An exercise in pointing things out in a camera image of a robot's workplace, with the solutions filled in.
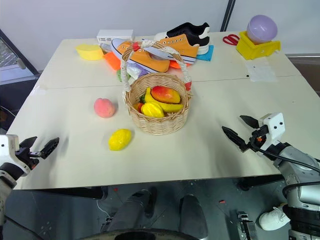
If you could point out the yellow toy lemon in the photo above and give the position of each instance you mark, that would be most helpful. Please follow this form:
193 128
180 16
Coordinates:
120 140

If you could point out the yellow toy banana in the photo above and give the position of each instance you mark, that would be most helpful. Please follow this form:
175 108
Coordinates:
172 107

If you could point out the white cardboard box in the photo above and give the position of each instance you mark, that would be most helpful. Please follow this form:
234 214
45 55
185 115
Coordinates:
115 36

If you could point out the pink toy peach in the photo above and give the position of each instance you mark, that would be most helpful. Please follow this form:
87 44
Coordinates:
105 108

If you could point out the dark rounded robot leg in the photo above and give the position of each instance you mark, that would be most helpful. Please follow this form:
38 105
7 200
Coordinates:
132 210
192 215

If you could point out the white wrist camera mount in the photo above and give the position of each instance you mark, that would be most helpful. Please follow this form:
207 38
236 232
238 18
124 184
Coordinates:
7 146
275 125

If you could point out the orange plastic sheet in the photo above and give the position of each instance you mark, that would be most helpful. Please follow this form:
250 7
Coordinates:
112 61

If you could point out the white sneaker of bystander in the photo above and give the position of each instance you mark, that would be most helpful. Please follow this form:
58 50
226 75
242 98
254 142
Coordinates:
273 218

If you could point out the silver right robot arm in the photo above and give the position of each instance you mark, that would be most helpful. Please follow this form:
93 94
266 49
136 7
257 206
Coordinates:
295 160

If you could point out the red yellow toy mango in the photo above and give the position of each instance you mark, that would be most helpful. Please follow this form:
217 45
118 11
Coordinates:
166 94

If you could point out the red scissors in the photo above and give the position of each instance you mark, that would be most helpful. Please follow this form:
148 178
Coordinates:
231 39

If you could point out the blue flat sheet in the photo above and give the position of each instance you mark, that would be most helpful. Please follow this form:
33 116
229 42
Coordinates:
206 53

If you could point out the yellow toy starfruit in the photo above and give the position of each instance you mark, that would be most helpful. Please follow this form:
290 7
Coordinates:
153 110

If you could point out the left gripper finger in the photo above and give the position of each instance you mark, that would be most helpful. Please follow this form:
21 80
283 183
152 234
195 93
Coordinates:
27 144
50 147

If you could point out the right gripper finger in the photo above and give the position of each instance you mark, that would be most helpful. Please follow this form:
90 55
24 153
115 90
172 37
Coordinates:
251 122
236 140

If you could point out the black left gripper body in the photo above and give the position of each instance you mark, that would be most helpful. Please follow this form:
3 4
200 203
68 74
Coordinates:
28 156

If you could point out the black table frame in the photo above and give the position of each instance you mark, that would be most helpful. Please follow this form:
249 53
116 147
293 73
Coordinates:
257 181

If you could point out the small orange toy fruit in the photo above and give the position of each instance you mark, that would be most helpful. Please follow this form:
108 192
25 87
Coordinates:
138 107

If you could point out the black vertical post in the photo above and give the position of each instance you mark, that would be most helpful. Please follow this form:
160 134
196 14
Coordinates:
227 15

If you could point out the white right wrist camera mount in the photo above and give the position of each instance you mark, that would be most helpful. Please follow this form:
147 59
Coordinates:
275 125

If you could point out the orange canvas sneaker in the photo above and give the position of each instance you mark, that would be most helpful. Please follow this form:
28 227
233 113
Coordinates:
140 56
183 46

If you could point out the yellow plastic bin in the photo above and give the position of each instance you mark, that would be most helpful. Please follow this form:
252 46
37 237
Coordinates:
257 50

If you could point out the green toy item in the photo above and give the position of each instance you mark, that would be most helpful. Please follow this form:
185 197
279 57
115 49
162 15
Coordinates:
119 75

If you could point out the dark glass cabinet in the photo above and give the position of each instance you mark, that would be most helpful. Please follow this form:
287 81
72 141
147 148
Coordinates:
15 75

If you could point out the metal floor stand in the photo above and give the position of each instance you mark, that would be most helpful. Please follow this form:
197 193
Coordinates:
246 225

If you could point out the black and white sneaker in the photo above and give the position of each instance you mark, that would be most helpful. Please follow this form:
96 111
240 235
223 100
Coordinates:
192 32

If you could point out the purple round ball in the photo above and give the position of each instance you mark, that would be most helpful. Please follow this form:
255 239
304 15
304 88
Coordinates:
262 27

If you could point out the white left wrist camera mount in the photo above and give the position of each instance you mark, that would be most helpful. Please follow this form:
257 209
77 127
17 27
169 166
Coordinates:
7 146

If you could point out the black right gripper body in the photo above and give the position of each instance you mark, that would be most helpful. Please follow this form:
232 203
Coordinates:
257 138

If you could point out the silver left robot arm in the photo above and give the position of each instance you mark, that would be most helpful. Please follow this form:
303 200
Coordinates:
5 173

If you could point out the clear plastic bag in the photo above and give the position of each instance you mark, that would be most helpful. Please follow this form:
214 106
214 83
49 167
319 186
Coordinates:
136 71

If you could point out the yellow round bowl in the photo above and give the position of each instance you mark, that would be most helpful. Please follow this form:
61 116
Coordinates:
90 52

